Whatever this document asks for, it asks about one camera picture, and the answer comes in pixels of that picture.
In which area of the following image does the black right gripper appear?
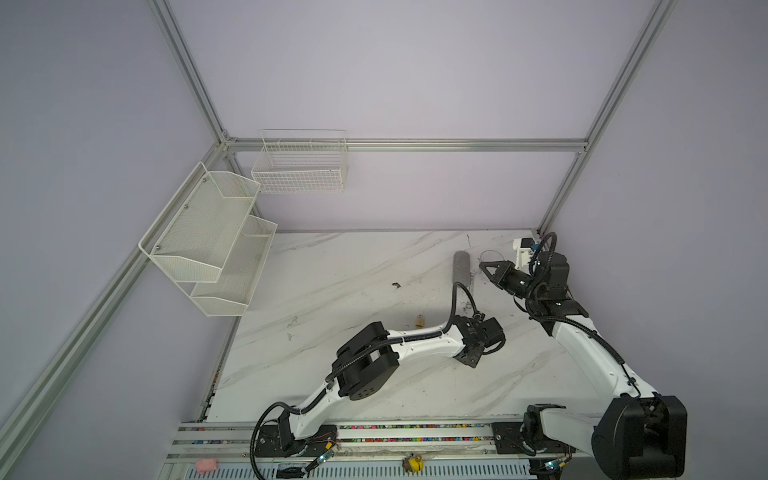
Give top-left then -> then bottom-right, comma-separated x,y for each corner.
479,260 -> 543,302

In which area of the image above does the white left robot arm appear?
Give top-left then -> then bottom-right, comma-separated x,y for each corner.
248,281 -> 506,479

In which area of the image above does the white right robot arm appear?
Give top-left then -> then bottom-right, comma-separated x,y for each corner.
479,232 -> 687,479

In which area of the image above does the clear plastic cup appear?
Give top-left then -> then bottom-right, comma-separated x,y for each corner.
479,249 -> 505,262

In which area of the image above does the grey fabric oblong case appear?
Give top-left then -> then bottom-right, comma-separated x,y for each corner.
452,251 -> 472,289

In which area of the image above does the white mesh two-tier shelf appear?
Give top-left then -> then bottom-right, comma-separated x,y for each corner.
138,163 -> 277,317

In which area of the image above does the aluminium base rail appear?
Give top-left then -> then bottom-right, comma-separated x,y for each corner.
158,419 -> 601,480

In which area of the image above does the aluminium frame back beam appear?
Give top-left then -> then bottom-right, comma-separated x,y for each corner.
227,138 -> 588,153

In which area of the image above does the yellow connector on rail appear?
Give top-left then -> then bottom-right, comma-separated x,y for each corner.
402,455 -> 425,474

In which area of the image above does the white wire basket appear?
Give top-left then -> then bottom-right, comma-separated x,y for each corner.
251,129 -> 348,194

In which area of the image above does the pink object on rail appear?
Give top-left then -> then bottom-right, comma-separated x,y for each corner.
194,458 -> 218,475

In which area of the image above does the aluminium frame post right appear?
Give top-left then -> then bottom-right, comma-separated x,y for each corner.
536,0 -> 678,235

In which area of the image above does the aluminium frame post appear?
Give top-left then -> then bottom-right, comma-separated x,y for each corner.
148,0 -> 228,144
536,0 -> 678,235

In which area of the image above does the aluminium frame post left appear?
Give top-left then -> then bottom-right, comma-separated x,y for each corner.
148,0 -> 228,144

